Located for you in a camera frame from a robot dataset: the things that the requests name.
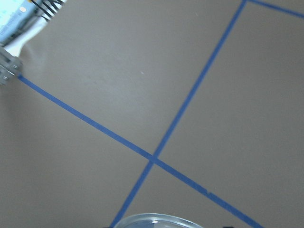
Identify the aluminium side frame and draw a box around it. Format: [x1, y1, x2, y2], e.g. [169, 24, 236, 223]
[0, 47, 22, 86]

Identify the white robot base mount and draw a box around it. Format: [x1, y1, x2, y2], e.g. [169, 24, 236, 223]
[0, 0, 66, 57]

